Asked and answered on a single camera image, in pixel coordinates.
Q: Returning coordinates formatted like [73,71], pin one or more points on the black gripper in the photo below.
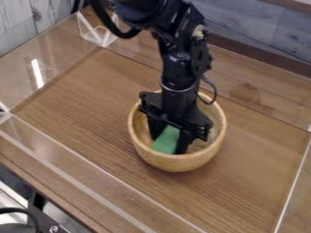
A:
[172,108]

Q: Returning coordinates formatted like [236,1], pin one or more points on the green rectangular stick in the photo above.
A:
[165,142]

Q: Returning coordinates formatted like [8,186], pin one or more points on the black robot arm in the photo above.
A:
[176,24]

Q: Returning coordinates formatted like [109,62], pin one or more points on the wooden bowl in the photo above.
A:
[200,152]

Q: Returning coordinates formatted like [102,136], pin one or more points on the clear acrylic enclosure wall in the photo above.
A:
[69,85]

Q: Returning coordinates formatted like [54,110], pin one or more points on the black table leg bracket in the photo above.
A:
[48,225]

